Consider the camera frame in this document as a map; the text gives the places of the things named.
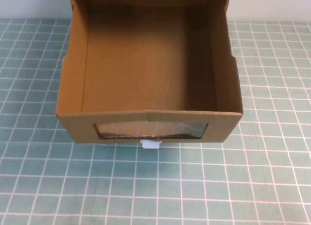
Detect cardboard drawer with window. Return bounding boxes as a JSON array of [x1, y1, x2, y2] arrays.
[[56, 0, 244, 146]]

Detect brown cardboard box shell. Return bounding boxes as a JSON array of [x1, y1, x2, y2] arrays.
[[69, 0, 230, 12]]

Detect green checked tablecloth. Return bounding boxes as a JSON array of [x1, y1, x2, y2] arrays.
[[0, 17, 311, 225]]

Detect white plastic drawer handle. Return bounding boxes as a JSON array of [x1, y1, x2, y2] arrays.
[[141, 139, 163, 150]]

